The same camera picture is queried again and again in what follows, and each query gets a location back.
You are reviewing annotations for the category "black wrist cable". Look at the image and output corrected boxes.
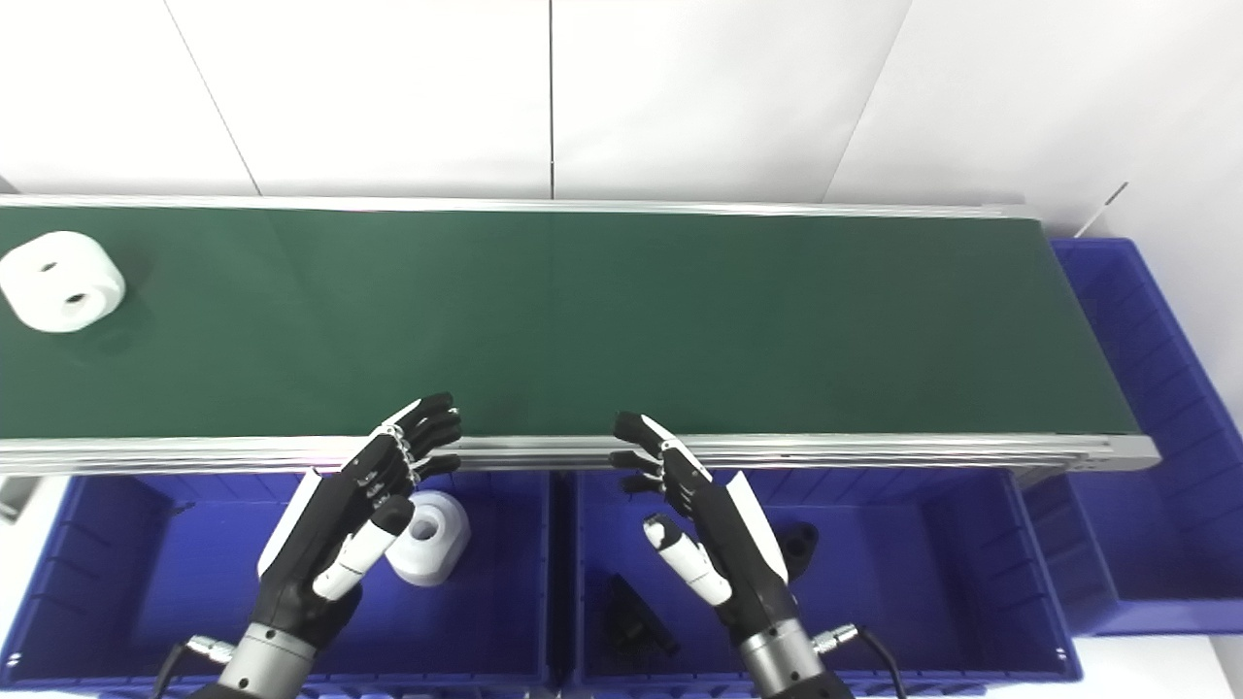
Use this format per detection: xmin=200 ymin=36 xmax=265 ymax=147
xmin=153 ymin=636 xmax=239 ymax=699
xmin=811 ymin=624 xmax=909 ymax=699

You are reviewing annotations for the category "white cylindrical two-hole part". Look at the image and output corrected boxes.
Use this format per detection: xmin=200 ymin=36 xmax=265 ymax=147
xmin=0 ymin=231 xmax=127 ymax=334
xmin=386 ymin=490 xmax=472 ymax=587

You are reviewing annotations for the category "black angular part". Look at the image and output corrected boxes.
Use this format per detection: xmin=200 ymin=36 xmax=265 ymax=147
xmin=602 ymin=573 xmax=681 ymax=661

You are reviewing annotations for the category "green conveyor belt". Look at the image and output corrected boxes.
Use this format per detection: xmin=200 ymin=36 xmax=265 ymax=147
xmin=0 ymin=206 xmax=1142 ymax=440
xmin=0 ymin=194 xmax=1163 ymax=479

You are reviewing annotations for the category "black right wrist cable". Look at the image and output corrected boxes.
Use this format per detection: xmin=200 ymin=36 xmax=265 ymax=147
xmin=811 ymin=624 xmax=909 ymax=699

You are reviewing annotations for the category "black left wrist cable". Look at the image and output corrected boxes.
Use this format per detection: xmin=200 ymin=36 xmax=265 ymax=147
xmin=153 ymin=636 xmax=239 ymax=699

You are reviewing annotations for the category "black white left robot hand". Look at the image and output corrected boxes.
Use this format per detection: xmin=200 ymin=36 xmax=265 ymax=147
xmin=254 ymin=392 xmax=464 ymax=649

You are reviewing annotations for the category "blue plastic bin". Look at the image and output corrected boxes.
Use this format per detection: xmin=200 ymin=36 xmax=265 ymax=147
xmin=561 ymin=466 xmax=1084 ymax=695
xmin=1020 ymin=238 xmax=1243 ymax=637
xmin=0 ymin=473 xmax=554 ymax=695

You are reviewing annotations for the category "grey conveyor support leg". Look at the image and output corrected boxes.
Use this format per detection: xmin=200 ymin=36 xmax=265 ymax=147
xmin=0 ymin=476 xmax=40 ymax=525

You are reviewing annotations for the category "black ring-shaped part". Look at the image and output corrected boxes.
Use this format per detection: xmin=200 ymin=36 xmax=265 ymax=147
xmin=777 ymin=521 xmax=820 ymax=583

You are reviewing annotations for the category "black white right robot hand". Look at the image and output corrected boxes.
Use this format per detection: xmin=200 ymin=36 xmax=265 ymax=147
xmin=610 ymin=411 xmax=802 ymax=647

